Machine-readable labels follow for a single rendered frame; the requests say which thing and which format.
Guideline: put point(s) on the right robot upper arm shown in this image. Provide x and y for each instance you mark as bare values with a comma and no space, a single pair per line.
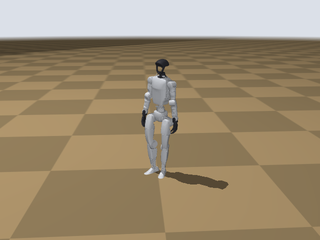
148,94

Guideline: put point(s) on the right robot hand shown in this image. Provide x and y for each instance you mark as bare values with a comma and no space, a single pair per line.
143,119

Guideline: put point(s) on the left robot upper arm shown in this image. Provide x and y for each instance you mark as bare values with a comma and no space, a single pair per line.
172,91

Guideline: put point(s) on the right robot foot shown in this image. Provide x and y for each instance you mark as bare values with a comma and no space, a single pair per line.
151,170

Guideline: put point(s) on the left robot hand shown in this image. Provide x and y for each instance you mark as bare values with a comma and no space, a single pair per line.
175,125

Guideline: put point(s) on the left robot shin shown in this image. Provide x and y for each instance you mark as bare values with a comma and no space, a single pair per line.
164,157

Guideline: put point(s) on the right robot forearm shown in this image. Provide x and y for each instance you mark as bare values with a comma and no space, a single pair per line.
146,105

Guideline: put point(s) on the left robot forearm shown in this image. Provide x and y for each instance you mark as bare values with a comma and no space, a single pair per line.
174,111

